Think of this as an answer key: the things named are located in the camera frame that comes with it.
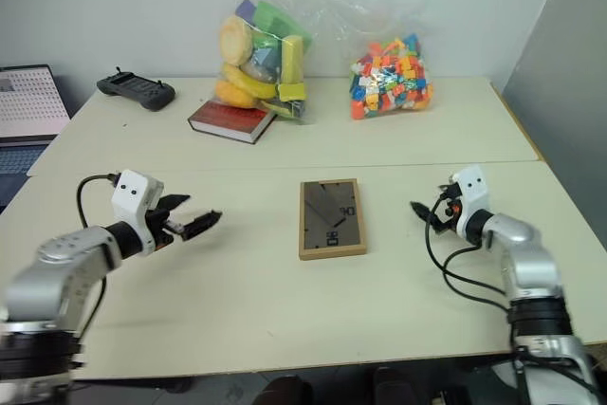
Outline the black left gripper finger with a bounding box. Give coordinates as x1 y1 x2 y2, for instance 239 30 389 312
157 193 193 213
181 209 224 242

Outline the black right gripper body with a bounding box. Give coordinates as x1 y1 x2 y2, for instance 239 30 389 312
430 183 465 237

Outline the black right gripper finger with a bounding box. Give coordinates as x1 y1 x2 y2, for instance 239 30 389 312
409 200 436 223

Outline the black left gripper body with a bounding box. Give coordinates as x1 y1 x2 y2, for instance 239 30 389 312
143 207 187 249

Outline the red hardcover book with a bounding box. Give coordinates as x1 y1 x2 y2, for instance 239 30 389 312
187 100 278 146

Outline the black handheld controller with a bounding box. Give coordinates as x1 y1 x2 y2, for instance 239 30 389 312
96 65 177 113

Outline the orange round sponge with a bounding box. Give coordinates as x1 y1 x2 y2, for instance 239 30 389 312
214 79 260 108

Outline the clear bag of colourful bricks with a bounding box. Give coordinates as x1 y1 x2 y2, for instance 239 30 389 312
339 0 435 122

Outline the yellow toy banana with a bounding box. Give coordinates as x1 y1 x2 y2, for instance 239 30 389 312
222 62 281 101

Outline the clear bag of foam toys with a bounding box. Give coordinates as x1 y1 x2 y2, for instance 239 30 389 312
212 0 318 125

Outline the round yellow sponge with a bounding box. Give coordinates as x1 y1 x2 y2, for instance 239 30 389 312
218 15 258 65

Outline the grey laptop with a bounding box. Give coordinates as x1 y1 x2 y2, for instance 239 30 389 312
0 64 73 212

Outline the yellow foam block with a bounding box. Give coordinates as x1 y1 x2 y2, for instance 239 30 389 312
278 34 305 87

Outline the grey partition panel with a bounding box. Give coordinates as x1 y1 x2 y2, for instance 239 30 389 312
489 0 607 257

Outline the green foam block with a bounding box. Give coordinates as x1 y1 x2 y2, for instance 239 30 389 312
252 0 315 54

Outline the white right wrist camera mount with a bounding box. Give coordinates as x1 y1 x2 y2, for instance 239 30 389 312
449 164 490 236

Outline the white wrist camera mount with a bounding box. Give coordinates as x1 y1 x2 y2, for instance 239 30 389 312
449 164 490 236
110 169 165 254

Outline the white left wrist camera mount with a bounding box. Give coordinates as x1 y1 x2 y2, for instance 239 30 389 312
110 169 165 254

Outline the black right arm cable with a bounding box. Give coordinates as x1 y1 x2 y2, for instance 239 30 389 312
424 208 514 317

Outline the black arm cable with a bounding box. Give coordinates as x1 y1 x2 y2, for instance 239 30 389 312
76 172 120 230
424 208 514 317

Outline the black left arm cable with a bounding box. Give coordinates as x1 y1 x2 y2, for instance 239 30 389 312
76 172 120 230

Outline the wooden picture frame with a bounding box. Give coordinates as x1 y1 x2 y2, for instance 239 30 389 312
298 178 369 263

